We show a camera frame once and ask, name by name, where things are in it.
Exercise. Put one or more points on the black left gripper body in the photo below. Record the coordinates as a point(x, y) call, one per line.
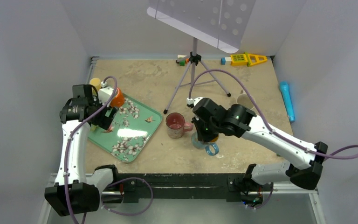
point(100, 118)

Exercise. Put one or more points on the blue white toy block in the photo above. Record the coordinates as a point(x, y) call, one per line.
point(226, 60)

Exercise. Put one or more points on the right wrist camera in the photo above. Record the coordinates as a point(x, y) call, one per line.
point(192, 102)

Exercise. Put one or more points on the yellow mug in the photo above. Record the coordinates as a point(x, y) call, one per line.
point(96, 82)

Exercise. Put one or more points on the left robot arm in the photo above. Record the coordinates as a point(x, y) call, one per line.
point(72, 191)

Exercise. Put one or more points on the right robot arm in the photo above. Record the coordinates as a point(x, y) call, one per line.
point(302, 165)

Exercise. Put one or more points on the blue butterfly mug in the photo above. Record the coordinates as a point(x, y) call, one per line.
point(211, 148)

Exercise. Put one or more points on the pink skull mug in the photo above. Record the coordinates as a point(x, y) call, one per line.
point(177, 125)

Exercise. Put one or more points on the orange mug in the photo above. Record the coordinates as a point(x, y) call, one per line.
point(118, 100)

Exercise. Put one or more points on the green floral tray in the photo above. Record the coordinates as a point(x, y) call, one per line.
point(131, 128)

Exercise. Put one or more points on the white music stand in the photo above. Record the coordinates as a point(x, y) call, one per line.
point(218, 23)

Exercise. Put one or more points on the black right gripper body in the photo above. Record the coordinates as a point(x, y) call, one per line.
point(207, 131)

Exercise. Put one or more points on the yellow green toy ramp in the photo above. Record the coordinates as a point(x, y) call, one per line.
point(255, 59)

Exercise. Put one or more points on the lime green mug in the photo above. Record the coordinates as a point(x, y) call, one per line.
point(93, 127)

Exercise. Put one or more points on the green toy block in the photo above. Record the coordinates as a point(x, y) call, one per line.
point(182, 63)

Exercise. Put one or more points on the cream coral shell mug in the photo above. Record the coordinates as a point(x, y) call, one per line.
point(244, 100)

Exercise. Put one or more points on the yellow toy grid block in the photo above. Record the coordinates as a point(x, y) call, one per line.
point(239, 60)

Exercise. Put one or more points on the blue toy flashlight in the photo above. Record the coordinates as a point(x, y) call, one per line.
point(284, 89)

